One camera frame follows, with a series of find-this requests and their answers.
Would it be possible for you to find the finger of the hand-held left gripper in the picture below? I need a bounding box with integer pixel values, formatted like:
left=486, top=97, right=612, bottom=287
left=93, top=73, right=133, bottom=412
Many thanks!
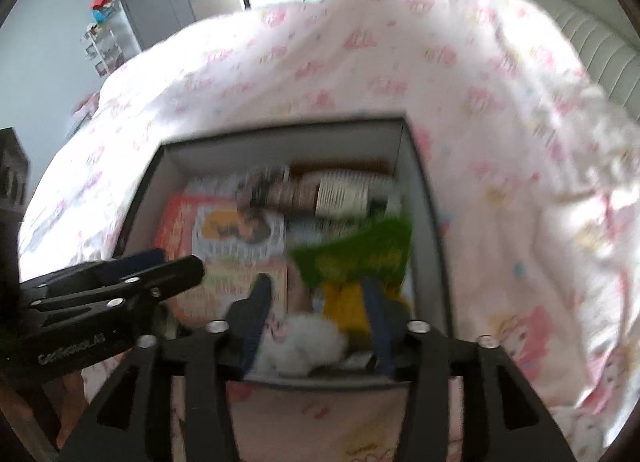
left=30, top=256, right=206, bottom=326
left=20, top=248, right=167, bottom=301

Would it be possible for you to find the green yellow snack packet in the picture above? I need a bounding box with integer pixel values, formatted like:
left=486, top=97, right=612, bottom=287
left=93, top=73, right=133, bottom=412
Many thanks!
left=290, top=214, right=416, bottom=339

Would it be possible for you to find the red snack packet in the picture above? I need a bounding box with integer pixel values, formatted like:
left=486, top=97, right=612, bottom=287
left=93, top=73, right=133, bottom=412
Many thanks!
left=152, top=194, right=202, bottom=267

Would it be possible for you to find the pink floral cream tube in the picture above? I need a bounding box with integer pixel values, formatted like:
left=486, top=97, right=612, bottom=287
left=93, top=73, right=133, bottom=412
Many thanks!
left=237, top=166, right=403, bottom=221

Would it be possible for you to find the grey white sofa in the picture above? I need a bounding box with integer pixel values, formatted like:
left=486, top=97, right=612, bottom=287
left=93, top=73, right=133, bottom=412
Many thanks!
left=492, top=0, right=640, bottom=113

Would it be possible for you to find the pink printed card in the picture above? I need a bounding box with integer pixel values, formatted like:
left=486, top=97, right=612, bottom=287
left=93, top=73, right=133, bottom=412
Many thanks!
left=175, top=257, right=292, bottom=333

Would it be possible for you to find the black storage box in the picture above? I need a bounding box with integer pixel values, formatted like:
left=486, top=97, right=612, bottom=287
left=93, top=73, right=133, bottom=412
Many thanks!
left=117, top=114, right=453, bottom=388

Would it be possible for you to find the white storage rack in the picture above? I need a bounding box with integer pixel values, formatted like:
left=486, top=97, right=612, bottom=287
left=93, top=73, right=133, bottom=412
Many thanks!
left=80, top=0, right=127, bottom=78

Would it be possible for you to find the white printed packet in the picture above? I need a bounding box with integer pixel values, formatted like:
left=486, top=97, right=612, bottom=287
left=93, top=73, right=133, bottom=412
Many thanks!
left=185, top=173, right=251, bottom=203

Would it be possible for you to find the pink printed blanket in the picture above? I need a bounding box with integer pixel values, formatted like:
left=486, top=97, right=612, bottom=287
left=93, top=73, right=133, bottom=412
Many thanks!
left=20, top=0, right=640, bottom=462

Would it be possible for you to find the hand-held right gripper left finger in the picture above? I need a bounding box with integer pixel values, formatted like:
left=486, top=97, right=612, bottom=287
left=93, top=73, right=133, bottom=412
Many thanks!
left=57, top=274, right=273, bottom=462

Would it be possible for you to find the white fluffy plush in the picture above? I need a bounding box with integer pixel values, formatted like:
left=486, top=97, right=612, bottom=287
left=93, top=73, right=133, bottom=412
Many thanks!
left=252, top=314, right=351, bottom=378

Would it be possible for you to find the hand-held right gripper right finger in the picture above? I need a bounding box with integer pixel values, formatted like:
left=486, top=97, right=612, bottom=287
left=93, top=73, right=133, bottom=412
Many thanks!
left=361, top=277, right=576, bottom=462

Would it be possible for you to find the orange figure sticker card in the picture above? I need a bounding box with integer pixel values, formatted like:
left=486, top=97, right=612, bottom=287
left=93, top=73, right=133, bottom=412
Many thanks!
left=192, top=207, right=287, bottom=259

